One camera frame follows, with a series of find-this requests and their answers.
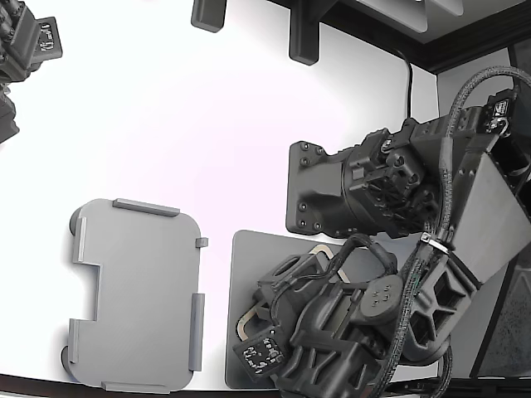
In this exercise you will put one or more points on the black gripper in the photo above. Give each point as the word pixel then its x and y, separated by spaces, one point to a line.
pixel 315 267

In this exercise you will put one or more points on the beige rectangular frame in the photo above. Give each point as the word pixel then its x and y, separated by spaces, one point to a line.
pixel 320 248

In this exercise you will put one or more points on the black six-joint robot arm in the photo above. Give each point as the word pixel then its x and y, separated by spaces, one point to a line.
pixel 489 207

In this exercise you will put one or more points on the black idle robot arm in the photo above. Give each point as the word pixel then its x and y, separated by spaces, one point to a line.
pixel 16 49

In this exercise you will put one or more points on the dark gray mat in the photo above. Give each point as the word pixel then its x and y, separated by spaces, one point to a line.
pixel 249 265

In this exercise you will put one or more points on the long black stand foot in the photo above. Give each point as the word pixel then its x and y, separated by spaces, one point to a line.
pixel 303 37

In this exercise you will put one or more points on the short black stand foot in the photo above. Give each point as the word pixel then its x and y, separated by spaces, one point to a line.
pixel 207 16

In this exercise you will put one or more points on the gray foam panel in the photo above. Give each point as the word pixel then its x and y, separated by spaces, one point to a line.
pixel 398 12

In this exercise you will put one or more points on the black wrist camera board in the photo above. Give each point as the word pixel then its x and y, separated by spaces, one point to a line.
pixel 259 354

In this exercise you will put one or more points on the light gray frame holder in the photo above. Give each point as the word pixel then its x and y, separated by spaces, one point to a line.
pixel 141 290

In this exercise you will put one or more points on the black table frame rail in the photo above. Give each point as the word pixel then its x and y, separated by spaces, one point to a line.
pixel 456 41

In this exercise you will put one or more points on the idle arm camera board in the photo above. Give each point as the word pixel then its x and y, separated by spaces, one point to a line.
pixel 50 39

